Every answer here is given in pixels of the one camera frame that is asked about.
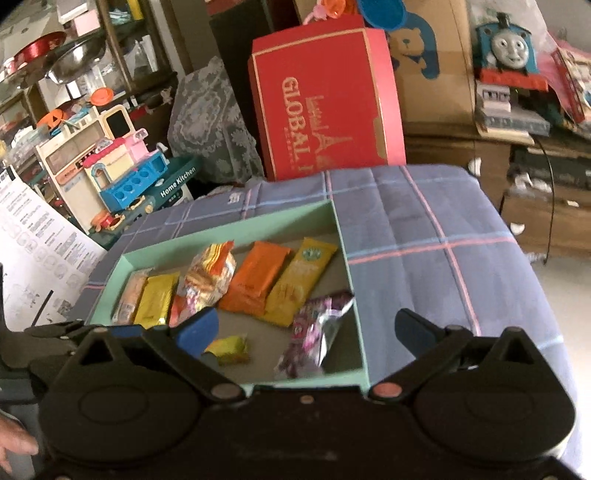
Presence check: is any white instruction sheet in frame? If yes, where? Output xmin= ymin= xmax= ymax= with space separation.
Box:
xmin=0 ymin=167 xmax=108 ymax=332

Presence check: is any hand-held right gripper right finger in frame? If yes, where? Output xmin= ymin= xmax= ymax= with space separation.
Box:
xmin=367 ymin=309 xmax=544 ymax=401

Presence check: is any red gift box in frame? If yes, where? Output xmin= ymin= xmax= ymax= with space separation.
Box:
xmin=247 ymin=14 xmax=407 ymax=182

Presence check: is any yellow packet with green logo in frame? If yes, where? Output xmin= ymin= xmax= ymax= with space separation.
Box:
xmin=264 ymin=237 xmax=339 ymax=328

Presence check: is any wooden cabinet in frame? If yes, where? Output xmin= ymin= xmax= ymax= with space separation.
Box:
xmin=404 ymin=121 xmax=514 ymax=209

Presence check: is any shiny yellow snack packet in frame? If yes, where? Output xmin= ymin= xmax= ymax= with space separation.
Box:
xmin=133 ymin=272 xmax=181 ymax=328

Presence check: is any fries print snack packet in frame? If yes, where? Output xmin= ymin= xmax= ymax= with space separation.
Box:
xmin=168 ymin=241 xmax=237 ymax=326

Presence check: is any green cardboard box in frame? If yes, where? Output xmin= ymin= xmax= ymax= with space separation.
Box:
xmin=88 ymin=198 xmax=372 ymax=398

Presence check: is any cardboard box with blue bear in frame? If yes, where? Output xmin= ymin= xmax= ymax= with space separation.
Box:
xmin=295 ymin=0 xmax=479 ymax=124

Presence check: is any orange snack packet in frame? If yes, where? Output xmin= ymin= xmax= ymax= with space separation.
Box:
xmin=217 ymin=241 xmax=293 ymax=315

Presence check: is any toy kitchen playset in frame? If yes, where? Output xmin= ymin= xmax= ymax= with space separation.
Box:
xmin=34 ymin=104 xmax=170 ymax=232

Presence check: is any metal bowl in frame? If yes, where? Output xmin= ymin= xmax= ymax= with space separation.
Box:
xmin=46 ymin=34 xmax=110 ymax=86

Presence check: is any teal toy box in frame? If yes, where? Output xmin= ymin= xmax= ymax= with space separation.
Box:
xmin=92 ymin=154 xmax=204 ymax=243

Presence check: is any long black cable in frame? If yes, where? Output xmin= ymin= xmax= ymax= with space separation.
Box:
xmin=531 ymin=134 xmax=557 ymax=266

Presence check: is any blue toy train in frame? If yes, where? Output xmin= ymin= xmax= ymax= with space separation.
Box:
xmin=473 ymin=11 xmax=550 ymax=93

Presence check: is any grey lace cloth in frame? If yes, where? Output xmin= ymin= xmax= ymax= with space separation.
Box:
xmin=166 ymin=55 xmax=267 ymax=186

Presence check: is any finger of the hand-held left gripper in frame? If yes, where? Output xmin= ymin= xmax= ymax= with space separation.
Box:
xmin=24 ymin=322 xmax=144 ymax=343

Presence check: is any small yellow green candy packet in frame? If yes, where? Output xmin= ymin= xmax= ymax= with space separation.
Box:
xmin=203 ymin=335 xmax=250 ymax=366

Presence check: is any grey toy train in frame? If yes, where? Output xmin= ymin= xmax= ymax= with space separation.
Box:
xmin=475 ymin=83 xmax=553 ymax=136

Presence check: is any thin black cable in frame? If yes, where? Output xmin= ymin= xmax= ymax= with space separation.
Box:
xmin=33 ymin=288 xmax=54 ymax=325

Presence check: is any person's left hand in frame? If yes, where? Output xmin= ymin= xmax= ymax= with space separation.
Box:
xmin=0 ymin=410 xmax=40 ymax=472

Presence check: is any clear biscuit packet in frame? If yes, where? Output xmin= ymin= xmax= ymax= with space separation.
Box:
xmin=112 ymin=268 xmax=151 ymax=324

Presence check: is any purple grape snack packet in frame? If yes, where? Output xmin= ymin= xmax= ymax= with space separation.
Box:
xmin=274 ymin=291 xmax=356 ymax=380

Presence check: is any blue plastic disc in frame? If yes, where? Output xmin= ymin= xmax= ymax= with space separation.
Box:
xmin=355 ymin=0 xmax=407 ymax=31

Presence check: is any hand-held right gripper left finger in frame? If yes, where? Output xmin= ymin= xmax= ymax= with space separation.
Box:
xmin=69 ymin=306 xmax=245 ymax=402

